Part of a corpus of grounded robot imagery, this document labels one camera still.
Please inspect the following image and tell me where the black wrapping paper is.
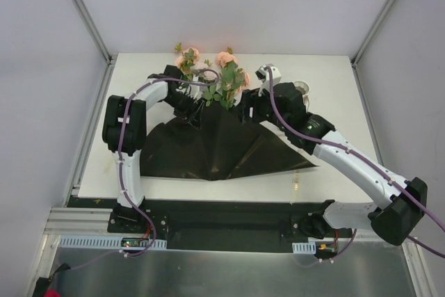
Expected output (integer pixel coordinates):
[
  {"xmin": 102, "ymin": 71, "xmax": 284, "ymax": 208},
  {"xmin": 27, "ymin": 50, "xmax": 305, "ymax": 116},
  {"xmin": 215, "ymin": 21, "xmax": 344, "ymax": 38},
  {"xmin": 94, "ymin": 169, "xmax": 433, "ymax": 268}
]
[{"xmin": 140, "ymin": 104, "xmax": 313, "ymax": 181}]

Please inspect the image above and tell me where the left white cable duct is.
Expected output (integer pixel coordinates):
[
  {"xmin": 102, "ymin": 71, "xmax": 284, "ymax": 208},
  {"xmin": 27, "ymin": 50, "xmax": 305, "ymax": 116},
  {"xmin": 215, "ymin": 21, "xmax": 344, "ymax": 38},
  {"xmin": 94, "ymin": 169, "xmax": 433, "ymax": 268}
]
[{"xmin": 59, "ymin": 236, "xmax": 167, "ymax": 251}]

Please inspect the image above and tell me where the left aluminium corner post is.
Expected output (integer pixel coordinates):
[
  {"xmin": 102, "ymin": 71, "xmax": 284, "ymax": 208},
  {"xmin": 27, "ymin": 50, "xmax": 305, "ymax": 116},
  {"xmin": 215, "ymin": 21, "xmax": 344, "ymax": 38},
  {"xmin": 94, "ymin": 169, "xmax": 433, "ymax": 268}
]
[{"xmin": 52, "ymin": 0, "xmax": 117, "ymax": 65}]

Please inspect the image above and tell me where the right white cable duct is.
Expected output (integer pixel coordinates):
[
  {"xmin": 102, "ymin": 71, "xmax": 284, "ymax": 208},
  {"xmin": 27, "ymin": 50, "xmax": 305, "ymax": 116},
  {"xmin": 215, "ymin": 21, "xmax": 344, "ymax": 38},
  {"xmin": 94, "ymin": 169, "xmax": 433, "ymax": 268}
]
[{"xmin": 292, "ymin": 241, "xmax": 316, "ymax": 255}]

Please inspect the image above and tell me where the pink artificial flower bouquet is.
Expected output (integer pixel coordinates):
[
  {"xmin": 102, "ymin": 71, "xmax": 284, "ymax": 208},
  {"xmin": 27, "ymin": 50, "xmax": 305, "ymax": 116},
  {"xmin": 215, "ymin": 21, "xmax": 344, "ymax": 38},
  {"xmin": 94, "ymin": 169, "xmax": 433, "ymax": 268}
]
[{"xmin": 175, "ymin": 43, "xmax": 250, "ymax": 110}]

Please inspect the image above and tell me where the white ribbed ceramic vase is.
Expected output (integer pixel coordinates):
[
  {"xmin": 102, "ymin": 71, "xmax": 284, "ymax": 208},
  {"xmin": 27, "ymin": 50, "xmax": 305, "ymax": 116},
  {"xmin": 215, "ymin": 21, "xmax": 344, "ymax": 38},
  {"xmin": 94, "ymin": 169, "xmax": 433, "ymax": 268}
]
[{"xmin": 293, "ymin": 81, "xmax": 310, "ymax": 108}]

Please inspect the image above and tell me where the right aluminium corner post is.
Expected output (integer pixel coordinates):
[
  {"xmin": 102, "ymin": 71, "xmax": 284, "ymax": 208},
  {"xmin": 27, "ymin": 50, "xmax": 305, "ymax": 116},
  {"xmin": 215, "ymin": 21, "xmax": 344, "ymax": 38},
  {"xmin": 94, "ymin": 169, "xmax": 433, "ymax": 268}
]
[{"xmin": 350, "ymin": 0, "xmax": 421, "ymax": 66}]

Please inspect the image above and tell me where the aluminium corner post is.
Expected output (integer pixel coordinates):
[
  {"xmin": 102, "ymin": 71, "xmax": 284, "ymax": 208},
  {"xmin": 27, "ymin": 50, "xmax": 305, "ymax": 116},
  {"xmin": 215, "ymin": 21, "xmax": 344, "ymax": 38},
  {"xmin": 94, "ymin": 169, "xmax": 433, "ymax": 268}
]
[
  {"xmin": 52, "ymin": 0, "xmax": 117, "ymax": 65},
  {"xmin": 350, "ymin": 0, "xmax": 421, "ymax": 66}
]

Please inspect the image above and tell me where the black and red strap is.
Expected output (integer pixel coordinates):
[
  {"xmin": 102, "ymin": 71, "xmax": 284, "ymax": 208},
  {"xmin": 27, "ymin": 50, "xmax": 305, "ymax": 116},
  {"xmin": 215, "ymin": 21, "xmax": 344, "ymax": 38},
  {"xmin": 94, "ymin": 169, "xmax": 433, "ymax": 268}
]
[{"xmin": 26, "ymin": 262, "xmax": 72, "ymax": 297}]

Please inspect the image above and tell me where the aluminium frame rail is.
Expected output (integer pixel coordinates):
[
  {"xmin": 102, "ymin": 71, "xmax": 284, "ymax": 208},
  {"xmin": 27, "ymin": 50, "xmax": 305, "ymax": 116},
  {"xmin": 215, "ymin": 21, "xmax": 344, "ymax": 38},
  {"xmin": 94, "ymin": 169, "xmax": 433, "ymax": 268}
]
[{"xmin": 44, "ymin": 206, "xmax": 115, "ymax": 235}]

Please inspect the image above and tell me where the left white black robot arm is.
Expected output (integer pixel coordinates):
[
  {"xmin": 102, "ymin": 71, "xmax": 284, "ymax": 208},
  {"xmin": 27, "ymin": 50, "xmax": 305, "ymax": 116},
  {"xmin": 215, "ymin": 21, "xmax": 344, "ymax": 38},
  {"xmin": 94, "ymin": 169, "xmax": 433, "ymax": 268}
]
[{"xmin": 102, "ymin": 65, "xmax": 206, "ymax": 209}]

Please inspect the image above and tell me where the white cable duct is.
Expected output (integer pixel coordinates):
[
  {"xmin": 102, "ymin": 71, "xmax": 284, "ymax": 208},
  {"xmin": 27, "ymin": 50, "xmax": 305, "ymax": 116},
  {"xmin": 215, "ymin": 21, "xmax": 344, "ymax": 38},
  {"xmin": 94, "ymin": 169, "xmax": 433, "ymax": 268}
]
[
  {"xmin": 292, "ymin": 241, "xmax": 316, "ymax": 255},
  {"xmin": 59, "ymin": 236, "xmax": 167, "ymax": 251}
]

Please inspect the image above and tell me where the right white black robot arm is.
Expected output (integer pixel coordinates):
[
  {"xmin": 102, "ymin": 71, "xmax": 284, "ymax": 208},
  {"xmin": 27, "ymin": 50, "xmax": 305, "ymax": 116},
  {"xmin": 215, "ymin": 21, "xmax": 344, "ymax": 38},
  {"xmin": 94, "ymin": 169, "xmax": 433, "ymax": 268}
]
[{"xmin": 235, "ymin": 83, "xmax": 428, "ymax": 246}]

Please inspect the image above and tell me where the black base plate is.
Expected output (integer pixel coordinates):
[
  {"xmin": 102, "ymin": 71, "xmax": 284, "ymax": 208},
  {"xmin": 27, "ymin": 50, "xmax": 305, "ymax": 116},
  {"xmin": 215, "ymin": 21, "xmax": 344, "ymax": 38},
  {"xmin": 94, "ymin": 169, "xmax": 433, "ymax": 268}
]
[{"xmin": 66, "ymin": 198, "xmax": 352, "ymax": 253}]

